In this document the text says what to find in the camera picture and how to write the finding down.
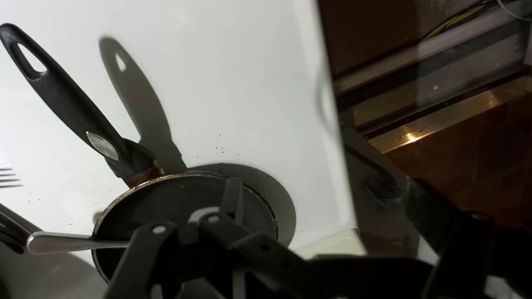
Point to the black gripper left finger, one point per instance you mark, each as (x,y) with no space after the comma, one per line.
(143,271)

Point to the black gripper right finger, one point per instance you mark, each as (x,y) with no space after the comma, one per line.
(265,270)

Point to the black frying pan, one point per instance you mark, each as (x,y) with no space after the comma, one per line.
(153,195)

